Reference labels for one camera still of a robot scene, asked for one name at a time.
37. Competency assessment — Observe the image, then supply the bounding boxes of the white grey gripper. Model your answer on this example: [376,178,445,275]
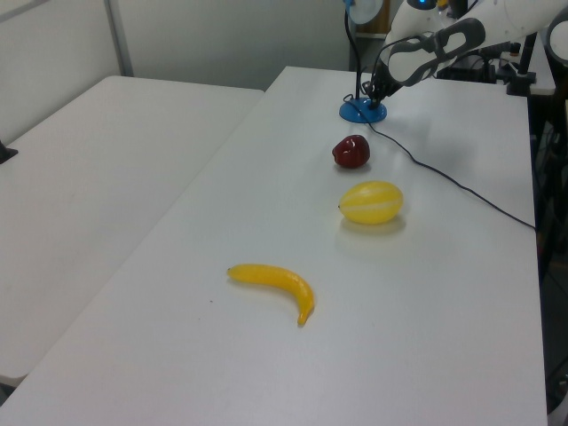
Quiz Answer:
[363,17,487,111]

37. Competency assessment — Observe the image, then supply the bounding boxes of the blue gooseneck desk lamp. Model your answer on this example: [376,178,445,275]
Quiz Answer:
[339,0,391,124]

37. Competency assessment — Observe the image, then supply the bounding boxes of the red toy apple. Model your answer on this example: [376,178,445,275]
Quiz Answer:
[331,134,371,170]

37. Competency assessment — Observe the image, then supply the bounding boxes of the black electronics box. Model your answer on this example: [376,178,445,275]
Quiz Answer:
[436,55,499,83]

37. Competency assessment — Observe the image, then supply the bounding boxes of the yellow striped toy melon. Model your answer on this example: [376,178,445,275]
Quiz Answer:
[338,179,405,225]

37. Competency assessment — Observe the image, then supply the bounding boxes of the black pole with clamp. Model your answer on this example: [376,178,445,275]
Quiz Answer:
[506,33,538,97]

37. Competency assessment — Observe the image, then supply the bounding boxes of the yellow toy banana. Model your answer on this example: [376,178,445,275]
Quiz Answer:
[226,263,316,328]

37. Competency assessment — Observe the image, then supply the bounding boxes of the black table clamp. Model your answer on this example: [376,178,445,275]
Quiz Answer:
[0,138,20,165]

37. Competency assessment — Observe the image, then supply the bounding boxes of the black lamp power cable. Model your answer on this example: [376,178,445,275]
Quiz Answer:
[342,93,538,231]

